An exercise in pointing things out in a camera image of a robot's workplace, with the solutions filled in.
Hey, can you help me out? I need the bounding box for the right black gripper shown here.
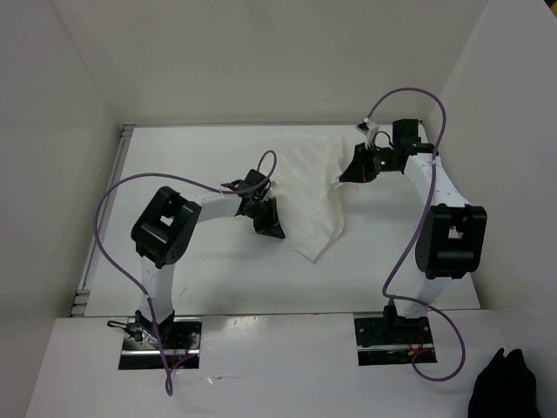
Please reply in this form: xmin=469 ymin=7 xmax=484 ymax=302
xmin=339 ymin=141 xmax=399 ymax=183

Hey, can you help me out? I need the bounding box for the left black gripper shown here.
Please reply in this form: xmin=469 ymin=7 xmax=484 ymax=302
xmin=246 ymin=196 xmax=283 ymax=239

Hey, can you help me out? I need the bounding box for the white pleated skirt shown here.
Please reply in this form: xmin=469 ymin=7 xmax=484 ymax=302
xmin=272 ymin=134 xmax=345 ymax=263

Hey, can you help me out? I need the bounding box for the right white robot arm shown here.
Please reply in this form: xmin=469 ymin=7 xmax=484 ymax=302
xmin=339 ymin=118 xmax=487 ymax=342

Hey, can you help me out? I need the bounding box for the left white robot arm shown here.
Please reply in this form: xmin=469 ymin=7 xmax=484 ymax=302
xmin=131 ymin=169 xmax=285 ymax=348

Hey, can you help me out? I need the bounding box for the black cloth pile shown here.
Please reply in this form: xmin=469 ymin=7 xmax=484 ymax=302
xmin=467 ymin=348 xmax=540 ymax=417

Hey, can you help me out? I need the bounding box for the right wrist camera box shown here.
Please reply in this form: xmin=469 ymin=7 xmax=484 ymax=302
xmin=356 ymin=118 xmax=379 ymax=148

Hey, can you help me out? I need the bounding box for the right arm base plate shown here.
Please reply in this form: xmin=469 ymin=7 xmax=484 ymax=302
xmin=353 ymin=313 xmax=437 ymax=367

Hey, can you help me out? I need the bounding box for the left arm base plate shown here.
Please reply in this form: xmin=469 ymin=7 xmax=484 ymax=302
xmin=107 ymin=317 xmax=202 ymax=370

